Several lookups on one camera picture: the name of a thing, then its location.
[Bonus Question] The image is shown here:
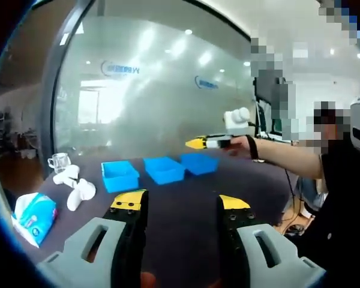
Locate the person's right hand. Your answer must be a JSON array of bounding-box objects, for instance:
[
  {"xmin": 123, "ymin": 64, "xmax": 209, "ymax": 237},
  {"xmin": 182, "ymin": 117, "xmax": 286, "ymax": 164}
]
[{"xmin": 227, "ymin": 136, "xmax": 252, "ymax": 158}]

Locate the black wrist strap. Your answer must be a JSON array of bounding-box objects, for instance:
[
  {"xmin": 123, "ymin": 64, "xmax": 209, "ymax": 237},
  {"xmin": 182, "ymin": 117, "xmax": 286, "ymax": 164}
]
[{"xmin": 247, "ymin": 134, "xmax": 261, "ymax": 163}]

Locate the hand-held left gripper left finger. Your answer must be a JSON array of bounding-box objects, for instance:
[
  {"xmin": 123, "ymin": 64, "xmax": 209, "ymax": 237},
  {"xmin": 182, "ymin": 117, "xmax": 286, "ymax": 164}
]
[{"xmin": 35, "ymin": 189, "xmax": 149, "ymax": 288}]

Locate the blue plastic bin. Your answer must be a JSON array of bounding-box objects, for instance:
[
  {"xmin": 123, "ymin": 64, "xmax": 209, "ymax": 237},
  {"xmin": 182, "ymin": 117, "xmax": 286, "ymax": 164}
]
[
  {"xmin": 179, "ymin": 152, "xmax": 220, "ymax": 177},
  {"xmin": 143, "ymin": 155, "xmax": 187, "ymax": 185},
  {"xmin": 101, "ymin": 160, "xmax": 140, "ymax": 194}
]

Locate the blue white tissue pack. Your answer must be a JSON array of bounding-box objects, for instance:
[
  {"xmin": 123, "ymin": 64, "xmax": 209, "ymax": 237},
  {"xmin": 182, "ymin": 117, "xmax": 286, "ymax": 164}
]
[{"xmin": 11, "ymin": 191, "xmax": 59, "ymax": 248}]

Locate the person in black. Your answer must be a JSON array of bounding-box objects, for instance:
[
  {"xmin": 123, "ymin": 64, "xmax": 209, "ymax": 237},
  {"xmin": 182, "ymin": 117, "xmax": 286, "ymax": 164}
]
[{"xmin": 283, "ymin": 143, "xmax": 360, "ymax": 288}]

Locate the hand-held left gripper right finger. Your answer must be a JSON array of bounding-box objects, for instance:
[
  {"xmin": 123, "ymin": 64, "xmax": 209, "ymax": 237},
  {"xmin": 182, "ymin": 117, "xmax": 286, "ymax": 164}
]
[{"xmin": 216, "ymin": 194, "xmax": 326, "ymax": 288}]

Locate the person's left hand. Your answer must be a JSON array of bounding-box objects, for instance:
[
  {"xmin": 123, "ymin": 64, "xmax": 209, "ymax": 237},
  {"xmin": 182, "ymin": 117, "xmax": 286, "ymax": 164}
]
[{"xmin": 139, "ymin": 271, "xmax": 157, "ymax": 288}]

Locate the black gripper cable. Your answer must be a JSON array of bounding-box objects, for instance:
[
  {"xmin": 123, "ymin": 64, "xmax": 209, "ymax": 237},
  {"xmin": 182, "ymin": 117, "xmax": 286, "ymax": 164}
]
[{"xmin": 283, "ymin": 167, "xmax": 307, "ymax": 217}]

